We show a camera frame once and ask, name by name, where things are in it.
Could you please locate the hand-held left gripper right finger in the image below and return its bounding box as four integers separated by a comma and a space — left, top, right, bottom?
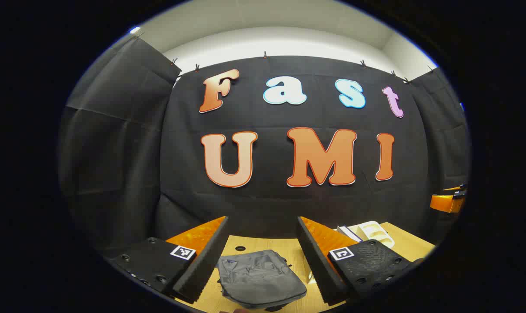
296, 216, 425, 306

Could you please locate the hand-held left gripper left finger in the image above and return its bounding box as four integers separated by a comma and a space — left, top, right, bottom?
109, 216, 230, 305

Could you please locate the grey schoolbag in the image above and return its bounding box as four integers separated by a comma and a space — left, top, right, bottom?
216, 249, 308, 310

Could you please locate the cream plastic bookshelf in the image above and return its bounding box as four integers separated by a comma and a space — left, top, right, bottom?
306, 220, 396, 285

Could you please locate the row of black cloth clips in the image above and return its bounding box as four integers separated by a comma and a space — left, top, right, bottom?
171, 51, 435, 84

